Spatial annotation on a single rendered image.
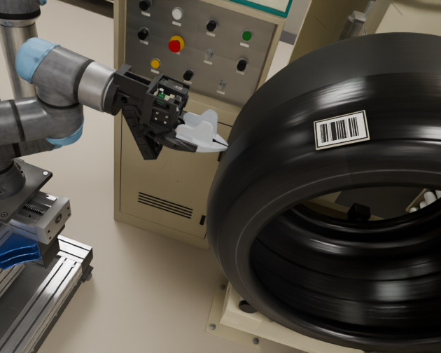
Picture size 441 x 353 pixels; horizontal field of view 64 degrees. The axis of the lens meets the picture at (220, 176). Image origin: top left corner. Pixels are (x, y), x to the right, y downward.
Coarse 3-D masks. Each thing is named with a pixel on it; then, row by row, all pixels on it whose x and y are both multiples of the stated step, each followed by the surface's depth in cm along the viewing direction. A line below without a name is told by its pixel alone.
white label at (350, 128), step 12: (324, 120) 43; (336, 120) 43; (348, 120) 42; (360, 120) 41; (324, 132) 43; (336, 132) 42; (348, 132) 41; (360, 132) 40; (324, 144) 42; (336, 144) 41
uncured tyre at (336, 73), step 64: (320, 64) 54; (384, 64) 47; (256, 128) 52; (384, 128) 41; (256, 192) 50; (320, 192) 46; (256, 256) 82; (320, 256) 92; (384, 256) 89; (320, 320) 72; (384, 320) 78
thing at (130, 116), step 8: (128, 112) 59; (128, 120) 60; (136, 120) 60; (136, 128) 61; (136, 136) 62; (144, 136) 62; (144, 144) 63; (152, 144) 64; (160, 144) 67; (144, 152) 64; (152, 152) 64
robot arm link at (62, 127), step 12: (36, 96) 63; (24, 108) 60; (36, 108) 61; (48, 108) 60; (60, 108) 60; (72, 108) 62; (24, 120) 60; (36, 120) 61; (48, 120) 62; (60, 120) 63; (72, 120) 64; (24, 132) 61; (36, 132) 62; (48, 132) 63; (60, 132) 65; (72, 132) 66; (60, 144) 68
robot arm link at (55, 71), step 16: (32, 48) 55; (48, 48) 55; (64, 48) 57; (16, 64) 56; (32, 64) 55; (48, 64) 55; (64, 64) 55; (80, 64) 56; (32, 80) 57; (48, 80) 56; (64, 80) 55; (48, 96) 58; (64, 96) 58
